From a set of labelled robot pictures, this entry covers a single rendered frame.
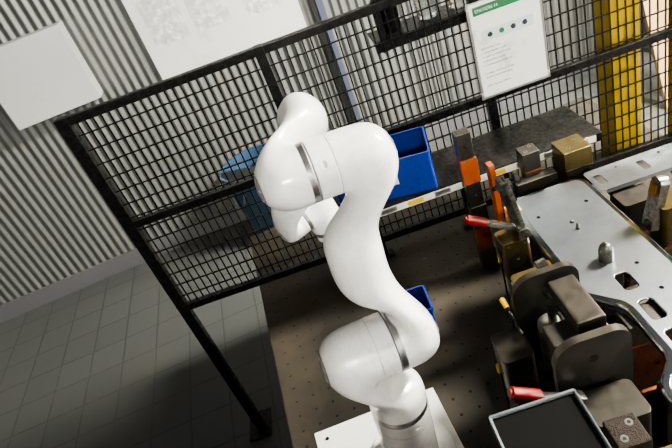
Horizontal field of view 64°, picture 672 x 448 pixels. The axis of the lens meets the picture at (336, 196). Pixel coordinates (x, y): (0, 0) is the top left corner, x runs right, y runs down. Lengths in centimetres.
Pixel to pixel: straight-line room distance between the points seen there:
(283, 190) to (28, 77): 283
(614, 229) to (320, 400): 90
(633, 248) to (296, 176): 86
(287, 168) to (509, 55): 112
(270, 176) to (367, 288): 26
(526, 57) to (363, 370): 115
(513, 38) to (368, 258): 106
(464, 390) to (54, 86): 278
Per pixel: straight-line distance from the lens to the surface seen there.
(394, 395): 112
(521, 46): 181
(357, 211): 87
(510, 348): 111
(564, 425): 92
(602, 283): 133
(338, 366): 102
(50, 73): 350
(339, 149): 82
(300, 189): 81
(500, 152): 175
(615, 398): 105
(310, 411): 163
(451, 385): 156
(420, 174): 162
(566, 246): 142
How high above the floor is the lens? 194
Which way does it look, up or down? 31 degrees down
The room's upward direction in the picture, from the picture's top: 21 degrees counter-clockwise
